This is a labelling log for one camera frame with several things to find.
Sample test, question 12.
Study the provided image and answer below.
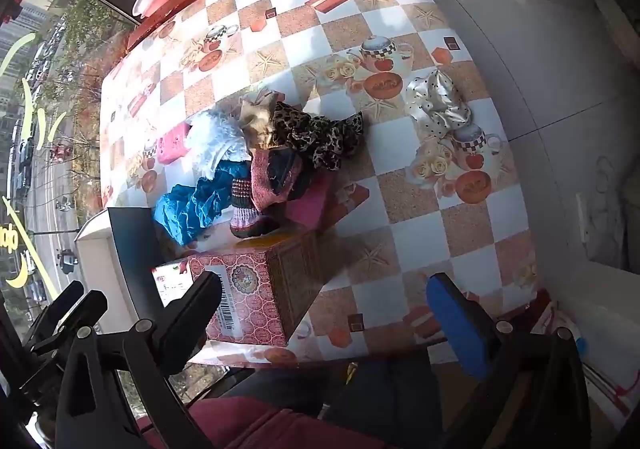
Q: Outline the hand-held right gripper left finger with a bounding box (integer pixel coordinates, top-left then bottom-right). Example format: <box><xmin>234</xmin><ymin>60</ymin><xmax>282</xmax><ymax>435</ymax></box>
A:
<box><xmin>55</xmin><ymin>271</ymin><xmax>224</xmax><ymax>449</ymax></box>

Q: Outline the person's maroon trouser leg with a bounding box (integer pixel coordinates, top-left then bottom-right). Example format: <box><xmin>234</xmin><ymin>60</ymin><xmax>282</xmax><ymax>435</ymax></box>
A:
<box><xmin>135</xmin><ymin>396</ymin><xmax>401</xmax><ymax>449</ymax></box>

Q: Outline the pink knit beaded hat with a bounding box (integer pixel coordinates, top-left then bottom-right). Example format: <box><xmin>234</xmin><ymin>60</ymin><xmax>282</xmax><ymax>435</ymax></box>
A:
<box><xmin>229</xmin><ymin>178</ymin><xmax>282</xmax><ymax>241</ymax></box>

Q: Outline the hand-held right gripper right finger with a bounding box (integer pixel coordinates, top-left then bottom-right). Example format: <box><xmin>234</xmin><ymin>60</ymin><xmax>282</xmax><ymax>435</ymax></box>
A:
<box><xmin>426</xmin><ymin>272</ymin><xmax>594</xmax><ymax>449</ymax></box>

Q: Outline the checkered printed tablecloth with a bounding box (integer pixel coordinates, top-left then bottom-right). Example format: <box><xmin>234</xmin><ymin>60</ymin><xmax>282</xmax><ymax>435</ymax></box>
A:
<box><xmin>98</xmin><ymin>0</ymin><xmax>541</xmax><ymax>370</ymax></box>

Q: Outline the leopard print scarf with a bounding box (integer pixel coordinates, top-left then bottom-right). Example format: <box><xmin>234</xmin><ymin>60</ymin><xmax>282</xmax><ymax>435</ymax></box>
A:
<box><xmin>271</xmin><ymin>101</ymin><xmax>365</xmax><ymax>170</ymax></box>

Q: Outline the gold shiny cloth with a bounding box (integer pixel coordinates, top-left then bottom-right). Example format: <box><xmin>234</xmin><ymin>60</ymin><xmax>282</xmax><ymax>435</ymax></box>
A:
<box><xmin>238</xmin><ymin>95</ymin><xmax>277</xmax><ymax>150</ymax></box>

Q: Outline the red patterned cardboard box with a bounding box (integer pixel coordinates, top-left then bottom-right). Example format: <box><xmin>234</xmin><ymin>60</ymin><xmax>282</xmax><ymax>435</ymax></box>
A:
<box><xmin>75</xmin><ymin>206</ymin><xmax>327</xmax><ymax>348</ymax></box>

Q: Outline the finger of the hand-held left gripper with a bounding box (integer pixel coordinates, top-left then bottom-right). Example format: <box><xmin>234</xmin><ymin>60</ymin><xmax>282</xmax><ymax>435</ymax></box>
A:
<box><xmin>24</xmin><ymin>280</ymin><xmax>85</xmax><ymax>336</ymax></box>
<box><xmin>31</xmin><ymin>290</ymin><xmax>109</xmax><ymax>366</ymax></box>

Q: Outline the white fluffy scarf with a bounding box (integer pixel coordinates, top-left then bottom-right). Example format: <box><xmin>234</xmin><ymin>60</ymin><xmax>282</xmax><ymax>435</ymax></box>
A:
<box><xmin>186</xmin><ymin>109</ymin><xmax>252</xmax><ymax>176</ymax></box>

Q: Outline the pink knit cloth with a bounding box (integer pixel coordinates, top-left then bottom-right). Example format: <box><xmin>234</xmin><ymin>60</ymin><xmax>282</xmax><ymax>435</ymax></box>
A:
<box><xmin>249</xmin><ymin>148</ymin><xmax>337</xmax><ymax>231</ymax></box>

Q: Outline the white polka-dot satin scarf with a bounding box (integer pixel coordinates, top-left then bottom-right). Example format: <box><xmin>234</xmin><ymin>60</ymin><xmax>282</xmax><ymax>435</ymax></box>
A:
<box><xmin>404</xmin><ymin>69</ymin><xmax>474</xmax><ymax>138</ymax></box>

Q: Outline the pink pouch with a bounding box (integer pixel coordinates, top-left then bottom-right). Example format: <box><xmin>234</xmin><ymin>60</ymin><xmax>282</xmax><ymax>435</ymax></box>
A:
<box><xmin>157</xmin><ymin>123</ymin><xmax>194</xmax><ymax>165</ymax></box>

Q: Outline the white wall socket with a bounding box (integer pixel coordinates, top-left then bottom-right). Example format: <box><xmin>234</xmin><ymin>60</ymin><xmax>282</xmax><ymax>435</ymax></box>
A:
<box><xmin>575</xmin><ymin>191</ymin><xmax>592</xmax><ymax>244</ymax></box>

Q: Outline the blue crinkled scarf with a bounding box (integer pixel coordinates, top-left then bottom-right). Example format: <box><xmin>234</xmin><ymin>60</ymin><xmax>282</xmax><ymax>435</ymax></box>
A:
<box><xmin>153</xmin><ymin>160</ymin><xmax>252</xmax><ymax>248</ymax></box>

